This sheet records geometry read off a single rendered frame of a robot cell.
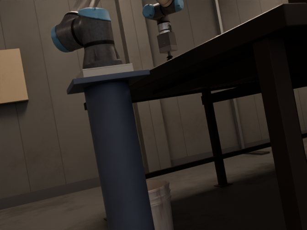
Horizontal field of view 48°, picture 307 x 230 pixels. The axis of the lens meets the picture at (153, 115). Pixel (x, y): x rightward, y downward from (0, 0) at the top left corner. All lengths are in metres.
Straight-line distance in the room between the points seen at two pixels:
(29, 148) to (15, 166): 0.24
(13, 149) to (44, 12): 1.67
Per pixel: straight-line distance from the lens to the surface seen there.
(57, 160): 4.25
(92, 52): 1.29
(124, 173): 1.24
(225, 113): 4.93
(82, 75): 1.23
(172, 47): 1.97
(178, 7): 1.86
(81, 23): 1.33
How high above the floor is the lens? 0.69
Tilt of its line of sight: 1 degrees up
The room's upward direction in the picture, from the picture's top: 10 degrees counter-clockwise
